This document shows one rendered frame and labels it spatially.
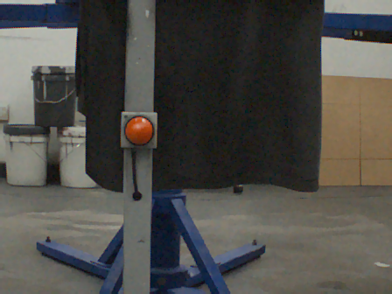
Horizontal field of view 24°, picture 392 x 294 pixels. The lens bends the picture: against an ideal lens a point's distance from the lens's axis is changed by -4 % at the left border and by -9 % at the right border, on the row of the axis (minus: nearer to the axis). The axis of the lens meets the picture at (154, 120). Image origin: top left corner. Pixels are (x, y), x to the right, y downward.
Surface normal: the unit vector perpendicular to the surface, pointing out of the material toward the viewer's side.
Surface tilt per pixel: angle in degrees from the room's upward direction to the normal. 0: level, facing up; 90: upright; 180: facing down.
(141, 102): 90
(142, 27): 90
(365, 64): 90
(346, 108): 78
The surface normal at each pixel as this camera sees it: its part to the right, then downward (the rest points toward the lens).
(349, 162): 0.04, -0.20
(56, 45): 0.04, 0.05
